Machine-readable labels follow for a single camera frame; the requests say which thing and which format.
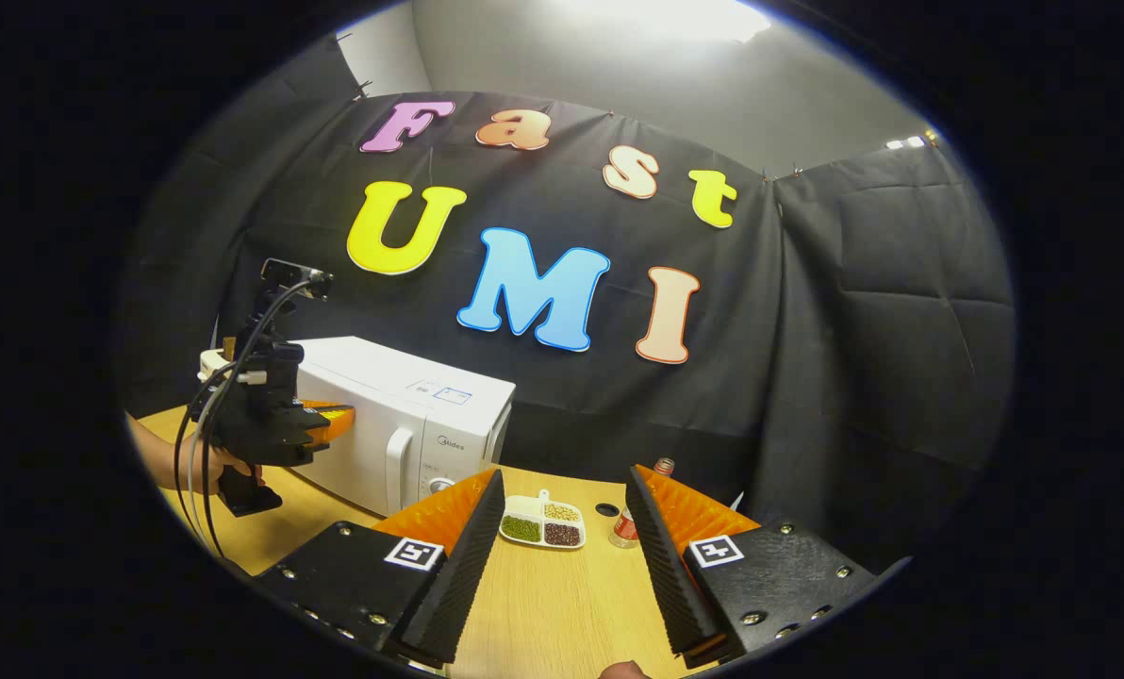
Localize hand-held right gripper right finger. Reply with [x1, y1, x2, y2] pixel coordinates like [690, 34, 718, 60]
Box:
[625, 464, 888, 669]

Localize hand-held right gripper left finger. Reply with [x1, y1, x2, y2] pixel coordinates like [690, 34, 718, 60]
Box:
[253, 469, 506, 669]

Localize white microwave oven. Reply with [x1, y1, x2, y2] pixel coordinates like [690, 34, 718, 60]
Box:
[284, 336, 518, 518]

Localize clear plastic bottle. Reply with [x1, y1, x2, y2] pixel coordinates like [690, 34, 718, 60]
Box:
[609, 457, 676, 550]

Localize white divided bean dish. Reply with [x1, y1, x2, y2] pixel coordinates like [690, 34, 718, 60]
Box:
[499, 489, 587, 551]

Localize large ceiling light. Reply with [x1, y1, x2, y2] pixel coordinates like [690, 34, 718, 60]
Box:
[562, 0, 772, 43]

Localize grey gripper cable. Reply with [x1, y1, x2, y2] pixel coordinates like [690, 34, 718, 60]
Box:
[185, 373, 271, 567]

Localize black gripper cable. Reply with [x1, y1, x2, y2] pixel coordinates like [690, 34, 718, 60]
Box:
[174, 273, 327, 557]

